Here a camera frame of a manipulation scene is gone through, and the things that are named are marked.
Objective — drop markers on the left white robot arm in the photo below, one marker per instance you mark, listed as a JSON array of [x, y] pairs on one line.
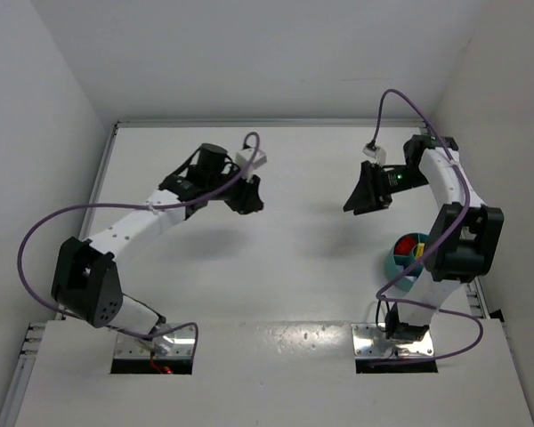
[[86, 278]]

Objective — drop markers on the long yellow lego brick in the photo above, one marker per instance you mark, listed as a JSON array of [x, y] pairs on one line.
[[418, 250]]

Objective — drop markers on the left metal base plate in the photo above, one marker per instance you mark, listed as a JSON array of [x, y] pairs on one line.
[[175, 345]]

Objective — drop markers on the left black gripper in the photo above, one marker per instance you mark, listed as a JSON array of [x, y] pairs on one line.
[[242, 196]]

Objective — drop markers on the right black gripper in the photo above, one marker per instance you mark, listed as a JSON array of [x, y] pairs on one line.
[[380, 184]]

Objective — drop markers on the red lego brick top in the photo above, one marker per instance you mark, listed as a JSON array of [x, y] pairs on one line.
[[405, 245]]

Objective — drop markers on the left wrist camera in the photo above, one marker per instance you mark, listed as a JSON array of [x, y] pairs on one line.
[[249, 159]]

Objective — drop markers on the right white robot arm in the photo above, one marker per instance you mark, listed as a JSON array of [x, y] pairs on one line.
[[461, 244]]

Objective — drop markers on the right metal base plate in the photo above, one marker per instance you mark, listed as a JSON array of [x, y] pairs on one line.
[[369, 344]]

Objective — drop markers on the metal base plate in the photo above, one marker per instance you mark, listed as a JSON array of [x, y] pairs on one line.
[[369, 344], [175, 345]]

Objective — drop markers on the teal divided round container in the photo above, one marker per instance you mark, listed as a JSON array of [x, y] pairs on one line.
[[396, 264]]

